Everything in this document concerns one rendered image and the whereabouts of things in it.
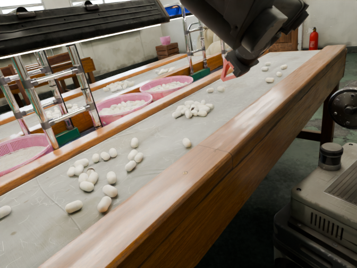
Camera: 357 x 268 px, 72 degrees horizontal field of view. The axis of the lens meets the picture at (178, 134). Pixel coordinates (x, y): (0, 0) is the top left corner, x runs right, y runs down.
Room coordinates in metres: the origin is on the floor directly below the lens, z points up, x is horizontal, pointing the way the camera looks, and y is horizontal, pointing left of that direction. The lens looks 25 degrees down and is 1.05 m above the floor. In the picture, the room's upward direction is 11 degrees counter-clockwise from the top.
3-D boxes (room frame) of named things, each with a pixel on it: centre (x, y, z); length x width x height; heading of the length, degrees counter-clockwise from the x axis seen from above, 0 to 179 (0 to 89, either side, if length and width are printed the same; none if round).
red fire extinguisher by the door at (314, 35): (4.45, -2.67, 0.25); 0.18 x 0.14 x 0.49; 132
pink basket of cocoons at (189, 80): (1.20, 0.01, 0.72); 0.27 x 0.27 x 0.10
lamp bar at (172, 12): (1.69, -0.09, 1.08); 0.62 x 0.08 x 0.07; 135
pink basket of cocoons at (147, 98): (1.00, 0.21, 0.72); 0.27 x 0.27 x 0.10
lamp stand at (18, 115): (0.96, 0.54, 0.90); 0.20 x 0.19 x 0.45; 135
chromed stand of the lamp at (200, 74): (1.64, -0.15, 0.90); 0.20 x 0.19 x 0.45; 135
